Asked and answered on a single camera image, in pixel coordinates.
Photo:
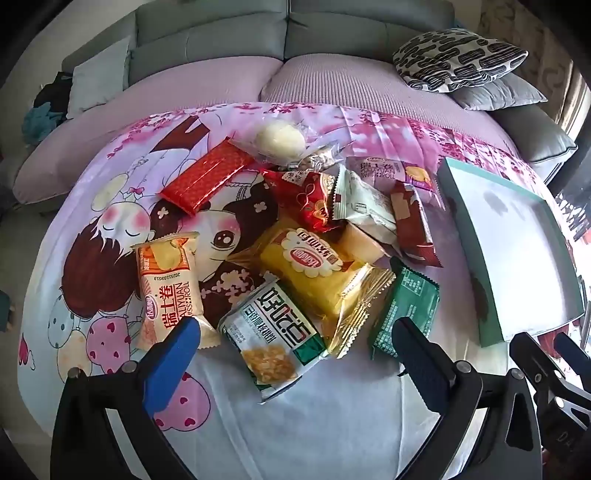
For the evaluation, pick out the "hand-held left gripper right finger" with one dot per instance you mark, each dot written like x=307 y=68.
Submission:
x=421 y=364

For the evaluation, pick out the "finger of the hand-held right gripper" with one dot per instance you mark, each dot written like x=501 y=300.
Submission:
x=542 y=364
x=579 y=350

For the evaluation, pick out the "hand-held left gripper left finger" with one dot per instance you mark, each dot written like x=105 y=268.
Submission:
x=170 y=369

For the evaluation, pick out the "green snack packet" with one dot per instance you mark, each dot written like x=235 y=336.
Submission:
x=411 y=295

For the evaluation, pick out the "orange swiss roll packet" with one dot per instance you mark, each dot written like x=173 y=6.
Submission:
x=166 y=286

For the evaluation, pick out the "green-white rice cracker packet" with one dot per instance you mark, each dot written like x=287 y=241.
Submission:
x=272 y=332

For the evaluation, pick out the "teal-edged white box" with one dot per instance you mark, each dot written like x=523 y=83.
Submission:
x=508 y=249

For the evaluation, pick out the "red milk biscuit packet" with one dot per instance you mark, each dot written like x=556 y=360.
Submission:
x=413 y=230

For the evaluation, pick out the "yellow jelly cup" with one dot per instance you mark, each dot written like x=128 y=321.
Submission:
x=360 y=242

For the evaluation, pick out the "yellow cake packet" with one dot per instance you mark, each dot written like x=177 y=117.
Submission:
x=314 y=277

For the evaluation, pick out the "white snack packet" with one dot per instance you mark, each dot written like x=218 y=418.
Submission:
x=364 y=203

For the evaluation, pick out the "red wafer packet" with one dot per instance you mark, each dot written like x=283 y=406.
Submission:
x=203 y=177

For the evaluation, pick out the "purple swiss roll packet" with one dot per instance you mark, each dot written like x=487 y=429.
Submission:
x=388 y=173

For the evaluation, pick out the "red foil snack packet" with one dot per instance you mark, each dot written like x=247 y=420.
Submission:
x=309 y=198

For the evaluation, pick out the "clear pastry packet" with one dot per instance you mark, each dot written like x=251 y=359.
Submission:
x=318 y=159

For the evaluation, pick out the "white bun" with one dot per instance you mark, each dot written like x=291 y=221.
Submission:
x=279 y=141

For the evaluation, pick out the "printed blanket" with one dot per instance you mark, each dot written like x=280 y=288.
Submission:
x=323 y=415

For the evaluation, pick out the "grey pillow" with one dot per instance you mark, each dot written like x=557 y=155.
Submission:
x=503 y=94

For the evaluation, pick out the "teal cloth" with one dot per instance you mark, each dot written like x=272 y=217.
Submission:
x=39 y=122

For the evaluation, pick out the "grey sofa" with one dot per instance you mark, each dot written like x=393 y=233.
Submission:
x=346 y=83
x=207 y=41

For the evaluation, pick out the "dark clothes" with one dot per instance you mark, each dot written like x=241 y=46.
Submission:
x=55 y=94

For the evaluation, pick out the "pale cushion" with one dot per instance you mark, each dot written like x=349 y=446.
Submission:
x=97 y=78

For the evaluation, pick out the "patterned curtain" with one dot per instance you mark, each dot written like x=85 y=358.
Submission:
x=545 y=41

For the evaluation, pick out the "black patterned pillow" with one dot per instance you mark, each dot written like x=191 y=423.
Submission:
x=457 y=55

